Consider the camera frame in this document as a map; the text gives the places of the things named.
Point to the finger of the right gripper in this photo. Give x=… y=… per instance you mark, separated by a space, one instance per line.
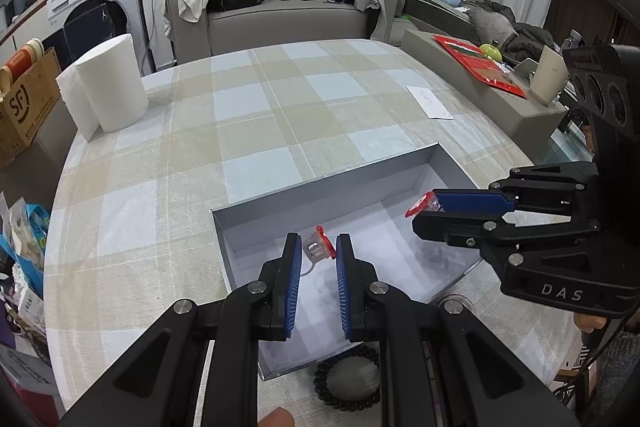
x=454 y=229
x=474 y=201

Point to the plaid tablecloth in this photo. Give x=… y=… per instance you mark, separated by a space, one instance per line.
x=131 y=226

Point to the white paper towel roll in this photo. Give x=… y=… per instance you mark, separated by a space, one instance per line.
x=103 y=89

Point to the white paper card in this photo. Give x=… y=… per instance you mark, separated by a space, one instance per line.
x=429 y=103

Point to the red white charm packet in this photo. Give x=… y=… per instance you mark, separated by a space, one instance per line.
x=317 y=246

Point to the grey sofa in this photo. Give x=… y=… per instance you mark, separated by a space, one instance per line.
x=271 y=22

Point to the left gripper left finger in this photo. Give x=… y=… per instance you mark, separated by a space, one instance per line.
x=276 y=311

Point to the red booklet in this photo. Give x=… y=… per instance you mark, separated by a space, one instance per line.
x=483 y=68

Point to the red clear small packet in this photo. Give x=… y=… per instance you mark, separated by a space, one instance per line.
x=427 y=202

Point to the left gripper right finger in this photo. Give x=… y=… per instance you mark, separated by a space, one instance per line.
x=362 y=314

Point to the person's hand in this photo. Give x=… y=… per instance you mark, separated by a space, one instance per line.
x=589 y=323

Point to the blue plastic bag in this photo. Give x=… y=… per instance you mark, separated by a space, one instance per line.
x=24 y=233

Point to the white washing machine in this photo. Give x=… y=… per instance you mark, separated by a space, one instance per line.
x=79 y=25

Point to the grey low bench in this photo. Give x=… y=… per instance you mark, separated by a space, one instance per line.
x=528 y=122

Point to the green apple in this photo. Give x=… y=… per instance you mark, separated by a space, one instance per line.
x=491 y=51

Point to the brown SF cardboard box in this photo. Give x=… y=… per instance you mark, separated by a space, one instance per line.
x=27 y=104

